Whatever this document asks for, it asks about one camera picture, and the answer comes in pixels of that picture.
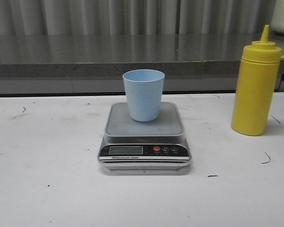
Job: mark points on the light blue plastic cup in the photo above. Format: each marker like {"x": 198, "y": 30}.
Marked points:
{"x": 143, "y": 89}

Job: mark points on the silver digital kitchen scale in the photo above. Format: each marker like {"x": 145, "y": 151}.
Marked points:
{"x": 130, "y": 145}

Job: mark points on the yellow squeeze bottle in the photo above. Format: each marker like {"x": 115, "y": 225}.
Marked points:
{"x": 259, "y": 67}

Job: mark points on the white container in background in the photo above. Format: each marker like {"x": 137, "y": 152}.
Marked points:
{"x": 277, "y": 23}

